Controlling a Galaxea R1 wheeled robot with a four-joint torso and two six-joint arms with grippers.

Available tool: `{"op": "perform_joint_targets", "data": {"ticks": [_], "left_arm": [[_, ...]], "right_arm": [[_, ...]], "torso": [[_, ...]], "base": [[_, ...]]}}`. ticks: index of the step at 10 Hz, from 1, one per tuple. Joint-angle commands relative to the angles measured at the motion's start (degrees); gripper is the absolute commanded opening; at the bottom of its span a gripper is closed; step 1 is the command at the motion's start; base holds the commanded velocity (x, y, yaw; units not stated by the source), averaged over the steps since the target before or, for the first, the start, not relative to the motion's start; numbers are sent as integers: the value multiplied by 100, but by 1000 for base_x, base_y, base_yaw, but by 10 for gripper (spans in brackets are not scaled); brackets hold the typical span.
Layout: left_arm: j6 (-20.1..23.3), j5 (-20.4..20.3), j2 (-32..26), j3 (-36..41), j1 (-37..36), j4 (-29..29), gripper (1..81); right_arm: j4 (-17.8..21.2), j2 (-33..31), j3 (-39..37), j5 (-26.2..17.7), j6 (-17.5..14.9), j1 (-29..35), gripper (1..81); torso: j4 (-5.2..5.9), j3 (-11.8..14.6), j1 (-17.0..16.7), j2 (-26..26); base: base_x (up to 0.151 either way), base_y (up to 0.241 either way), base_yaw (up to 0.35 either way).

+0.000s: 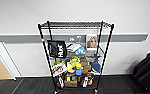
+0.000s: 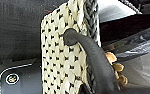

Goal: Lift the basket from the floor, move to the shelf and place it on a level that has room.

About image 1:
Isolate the black wire shelf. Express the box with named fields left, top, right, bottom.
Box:
left=37, top=20, right=115, bottom=94

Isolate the white yellow black pack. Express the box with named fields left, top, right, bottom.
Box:
left=80, top=74, right=95, bottom=88

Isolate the black chair with cloth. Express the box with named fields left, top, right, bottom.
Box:
left=132, top=38, right=150, bottom=94

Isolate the white black printed pack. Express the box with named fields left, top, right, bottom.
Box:
left=56, top=74, right=66, bottom=89

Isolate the white printed packet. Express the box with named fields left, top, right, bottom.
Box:
left=66, top=42, right=83, bottom=53

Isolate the blue white plush toy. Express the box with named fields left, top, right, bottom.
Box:
left=74, top=46, right=87, bottom=56

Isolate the small yellow box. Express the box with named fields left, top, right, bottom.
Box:
left=66, top=76, right=72, bottom=82

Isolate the flat tan cardboard box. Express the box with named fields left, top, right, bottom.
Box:
left=64, top=79, right=79, bottom=88

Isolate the black Huel bag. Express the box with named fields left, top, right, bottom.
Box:
left=46, top=39, right=69, bottom=60

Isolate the blue cup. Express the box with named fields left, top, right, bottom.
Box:
left=75, top=67, right=83, bottom=76

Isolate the small green box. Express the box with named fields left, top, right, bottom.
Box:
left=70, top=76, right=76, bottom=82

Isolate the white door frame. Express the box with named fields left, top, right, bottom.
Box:
left=0, top=23, right=22, bottom=81

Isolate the blue shark plush toy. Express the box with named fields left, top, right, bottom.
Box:
left=90, top=54, right=103, bottom=74

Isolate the white box with portrait print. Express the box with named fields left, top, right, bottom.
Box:
left=86, top=33, right=99, bottom=51

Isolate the yellow plush toy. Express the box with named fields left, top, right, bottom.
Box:
left=66, top=57, right=83, bottom=73

